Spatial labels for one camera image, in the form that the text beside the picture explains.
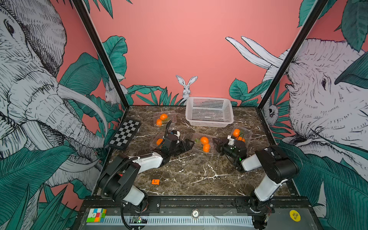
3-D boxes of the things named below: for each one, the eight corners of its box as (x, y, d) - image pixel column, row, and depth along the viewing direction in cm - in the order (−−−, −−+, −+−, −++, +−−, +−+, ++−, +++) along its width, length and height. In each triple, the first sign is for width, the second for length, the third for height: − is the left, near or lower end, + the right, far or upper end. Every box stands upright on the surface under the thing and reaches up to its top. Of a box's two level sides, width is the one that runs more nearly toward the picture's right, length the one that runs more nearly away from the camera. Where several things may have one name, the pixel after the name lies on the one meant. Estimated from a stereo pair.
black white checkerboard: (110, 146, 98) (107, 143, 95) (128, 121, 113) (126, 118, 110) (125, 150, 96) (123, 148, 93) (141, 124, 111) (140, 121, 108)
